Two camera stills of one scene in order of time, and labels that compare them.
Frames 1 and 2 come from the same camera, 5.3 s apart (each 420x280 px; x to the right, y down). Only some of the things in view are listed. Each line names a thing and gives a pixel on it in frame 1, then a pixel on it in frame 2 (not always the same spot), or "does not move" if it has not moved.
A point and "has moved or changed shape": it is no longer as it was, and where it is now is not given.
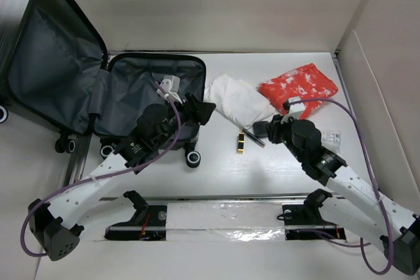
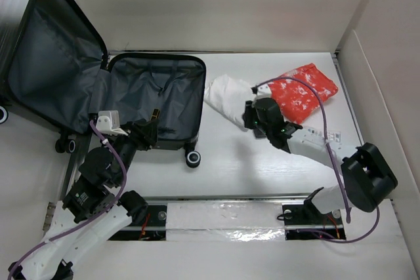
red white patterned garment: (308, 82) does not move
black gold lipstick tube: (241, 143) has moved or changed shape
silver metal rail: (216, 227) does not move
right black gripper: (274, 127) → (246, 116)
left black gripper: (197, 113) → (143, 132)
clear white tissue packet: (331, 138) does not move
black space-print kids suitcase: (54, 69) does not move
